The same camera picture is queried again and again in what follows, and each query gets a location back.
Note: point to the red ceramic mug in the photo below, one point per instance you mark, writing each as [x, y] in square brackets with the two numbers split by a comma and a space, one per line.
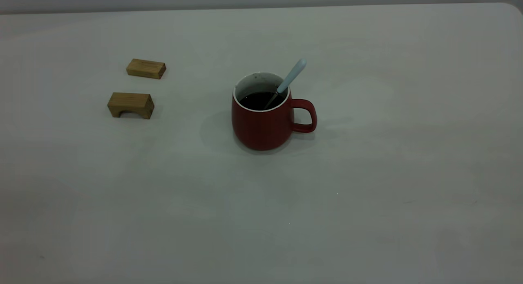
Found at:
[259, 128]

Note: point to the dark coffee liquid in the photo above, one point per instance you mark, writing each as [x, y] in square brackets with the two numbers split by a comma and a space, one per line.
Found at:
[253, 101]

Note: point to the flat rectangular wooden block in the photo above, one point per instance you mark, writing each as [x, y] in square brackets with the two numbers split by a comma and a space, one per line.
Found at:
[146, 68]

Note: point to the arched wooden block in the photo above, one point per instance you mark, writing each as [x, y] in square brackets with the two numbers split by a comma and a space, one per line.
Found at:
[131, 101]

